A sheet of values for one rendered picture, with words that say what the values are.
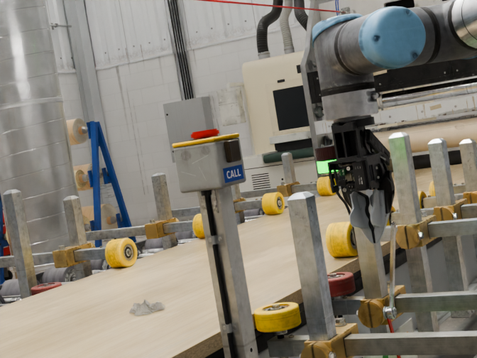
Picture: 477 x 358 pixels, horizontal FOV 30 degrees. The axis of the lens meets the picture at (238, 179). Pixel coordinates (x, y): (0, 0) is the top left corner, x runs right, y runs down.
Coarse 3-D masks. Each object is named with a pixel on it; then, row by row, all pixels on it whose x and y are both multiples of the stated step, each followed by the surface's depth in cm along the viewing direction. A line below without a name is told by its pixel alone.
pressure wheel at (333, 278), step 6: (330, 276) 178; (336, 276) 177; (342, 276) 176; (348, 276) 175; (330, 282) 174; (336, 282) 174; (342, 282) 174; (348, 282) 175; (354, 282) 178; (330, 288) 175; (336, 288) 174; (342, 288) 174; (348, 288) 175; (354, 288) 177; (330, 294) 175; (336, 294) 174; (342, 294) 175
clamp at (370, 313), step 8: (400, 288) 174; (384, 296) 168; (368, 304) 166; (376, 304) 165; (384, 304) 166; (360, 312) 167; (368, 312) 166; (376, 312) 165; (360, 320) 167; (368, 320) 166; (376, 320) 165; (384, 320) 166; (392, 320) 168
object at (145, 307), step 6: (144, 300) 177; (138, 306) 179; (144, 306) 174; (150, 306) 176; (156, 306) 176; (162, 306) 175; (132, 312) 176; (138, 312) 174; (144, 312) 173; (150, 312) 174
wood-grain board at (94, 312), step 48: (240, 240) 267; (288, 240) 249; (96, 288) 217; (144, 288) 205; (192, 288) 194; (288, 288) 176; (0, 336) 176; (48, 336) 168; (96, 336) 160; (144, 336) 154; (192, 336) 148
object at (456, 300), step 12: (336, 300) 177; (348, 300) 176; (360, 300) 174; (396, 300) 171; (408, 300) 169; (420, 300) 168; (432, 300) 167; (444, 300) 166; (456, 300) 165; (468, 300) 163; (336, 312) 177; (348, 312) 176; (408, 312) 170
